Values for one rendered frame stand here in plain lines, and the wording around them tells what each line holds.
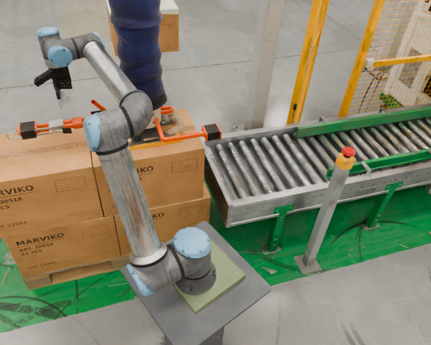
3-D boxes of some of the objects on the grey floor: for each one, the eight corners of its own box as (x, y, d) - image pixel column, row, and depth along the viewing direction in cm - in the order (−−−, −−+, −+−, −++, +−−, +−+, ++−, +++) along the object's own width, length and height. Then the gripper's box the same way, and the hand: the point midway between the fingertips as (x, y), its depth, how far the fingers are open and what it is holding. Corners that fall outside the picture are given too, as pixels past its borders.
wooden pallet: (176, 161, 348) (176, 148, 339) (208, 249, 279) (209, 237, 269) (33, 184, 318) (28, 171, 308) (29, 290, 248) (22, 278, 239)
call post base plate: (311, 252, 282) (312, 250, 280) (321, 270, 272) (322, 267, 270) (293, 257, 278) (293, 254, 276) (302, 274, 268) (303, 272, 266)
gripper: (68, 74, 174) (76, 110, 188) (66, 53, 187) (73, 89, 201) (48, 76, 172) (57, 113, 186) (46, 55, 185) (56, 91, 199)
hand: (60, 101), depth 193 cm, fingers open, 14 cm apart
